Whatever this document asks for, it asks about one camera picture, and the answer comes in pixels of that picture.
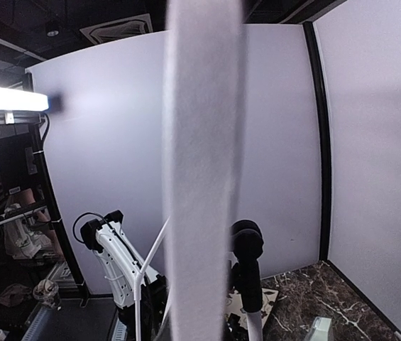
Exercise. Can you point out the floral square ceramic plate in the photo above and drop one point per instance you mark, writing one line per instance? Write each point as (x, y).
(234, 308)

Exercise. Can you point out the bright light bar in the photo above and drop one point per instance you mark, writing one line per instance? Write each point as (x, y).
(19, 100)

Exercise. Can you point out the left black frame post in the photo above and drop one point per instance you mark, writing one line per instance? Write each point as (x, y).
(320, 94)

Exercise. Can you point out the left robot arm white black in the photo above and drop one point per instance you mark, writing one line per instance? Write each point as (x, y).
(139, 291)

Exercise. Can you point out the white perforated music stand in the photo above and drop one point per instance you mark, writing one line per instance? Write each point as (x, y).
(203, 136)

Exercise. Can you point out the white metronome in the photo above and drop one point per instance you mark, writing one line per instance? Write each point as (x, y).
(321, 330)

